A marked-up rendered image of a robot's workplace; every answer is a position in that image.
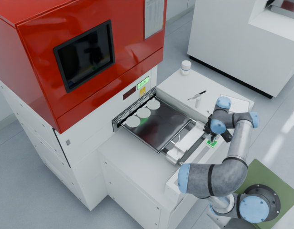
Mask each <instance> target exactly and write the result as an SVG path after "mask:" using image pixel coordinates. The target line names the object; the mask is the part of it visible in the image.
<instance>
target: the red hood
mask: <svg viewBox="0 0 294 229"><path fill-rule="evenodd" d="M166 12H167V0H0V80H1V81H2V82H3V83H4V84H5V85H6V86H7V87H8V88H9V89H11V90H12V91H13V92H14V93H15V94H16V95H17V96H18V97H20V98H21V99H22V100H23V101H24V102H25V103H26V104H27V105H28V106H29V107H30V108H32V109H33V110H34V111H35V112H36V113H37V114H38V115H39V116H40V117H42V118H43V119H44V120H45V121H46V122H47V123H48V124H49V125H51V126H52V127H53V128H54V129H55V130H56V131H57V132H58V133H60V134H62V133H63V132H65V131H66V130H68V129H69V128H70V127H72V126H73V125H75V124H76V123H77V122H79V121H80V120H81V119H83V118H84V117H85V116H87V115H88V114H90V113H91V112H93V111H94V110H95V109H97V108H98V107H99V106H101V105H102V104H104V103H105V102H106V101H108V100H109V99H110V98H112V97H113V96H115V95H116V94H117V93H119V92H120V91H121V90H123V89H124V88H126V87H127V86H129V85H130V84H131V83H132V82H134V81H135V80H137V79H138V78H140V77H141V76H142V75H144V74H145V73H146V72H148V71H149V70H150V69H152V68H153V67H155V66H156V65H157V64H159V63H160V62H162V61H163V50H164V37H165V25H166Z"/></svg>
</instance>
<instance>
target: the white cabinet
mask: <svg viewBox="0 0 294 229"><path fill-rule="evenodd" d="M230 143H231V142H228V143H226V144H225V146H224V147H223V148H222V149H221V151H220V152H219V153H218V154H217V156H216V157H215V158H214V159H213V160H212V161H211V163H210V164H221V163H222V161H223V160H224V159H225V158H226V157H227V154H228V150H229V147H230ZM97 152H98V157H99V160H100V164H101V168H102V172H103V176H104V180H105V184H106V187H107V191H108V195H109V196H110V197H111V198H112V199H113V200H115V201H116V202H117V203H118V204H119V205H120V206H121V207H122V208H123V209H124V210H125V211H126V212H127V213H128V214H129V215H131V216H132V217H133V218H134V219H135V220H136V221H137V222H138V223H139V224H140V225H141V226H142V227H143V228H144V229H175V228H176V227H177V226H178V224H179V223H180V222H181V221H182V219H183V218H184V217H185V215H186V214H187V213H188V211H189V210H190V209H191V207H192V206H193V205H194V203H195V202H196V201H197V200H198V198H197V197H196V196H194V195H192V194H185V195H184V196H183V197H182V199H181V200H180V201H179V202H178V204H177V205H176V206H175V207H174V209H173V210H172V211H171V212H169V211H168V210H166V209H165V208H164V207H163V206H162V205H160V204H159V203H158V202H157V201H156V200H155V199H154V198H153V197H151V196H150V195H149V194H148V193H147V192H145V191H144V190H143V189H142V188H141V187H140V186H138V185H137V184H136V183H135V182H134V181H132V180H131V179H130V178H129V177H128V176H127V175H125V174H124V173H123V172H122V171H121V170H120V169H119V168H117V167H116V166H115V165H114V164H113V163H112V162H110V161H109V160H108V159H107V158H106V157H104V156H103V155H102V154H101V153H100V152H99V151H97Z"/></svg>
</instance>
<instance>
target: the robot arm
mask: <svg viewBox="0 0 294 229"><path fill-rule="evenodd" d="M230 107H231V100H230V99H229V98H228V97H224V96H222V97H219V98H218V99H217V101H216V104H215V107H214V110H213V113H212V114H211V115H210V116H209V117H208V122H207V123H206V124H205V126H204V129H203V131H204V132H206V133H207V134H209V135H205V137H206V138H207V139H208V140H209V141H210V142H211V143H214V142H215V140H216V138H217V137H218V135H219V134H220V135H221V136H222V138H223V139H224V140H225V142H227V143H228V142H231V143H230V147H229V150H228V154H227V157H226V158H225V159H224V160H223V161H222V163H221V164H194V163H184V164H182V165H181V167H180V169H179V172H178V188H179V190H180V192H182V193H185V194H192V195H194V196H196V197H197V198H200V199H206V200H207V201H208V202H209V207H210V210H211V212H212V213H213V214H215V215H218V216H225V217H232V218H238V219H245V220H246V221H248V222H251V223H260V222H262V221H264V220H265V219H266V218H268V217H270V216H272V215H273V214H274V212H275V211H276V207H277V203H276V200H275V197H274V196H273V195H272V194H271V193H270V192H269V191H268V190H266V189H263V188H255V189H252V190H250V191H249V192H248V193H247V194H235V193H233V192H235V191H236V190H237V189H238V188H239V187H240V186H241V185H242V184H243V182H244V180H245V179H246V176H247V173H248V165H247V163H246V162H247V157H248V152H249V147H250V141H251V136H252V131H253V128H258V127H259V124H260V120H259V115H258V113H257V112H244V113H230V114H229V110H230ZM227 129H234V133H233V136H232V135H231V134H230V132H229V131H228V130H227Z"/></svg>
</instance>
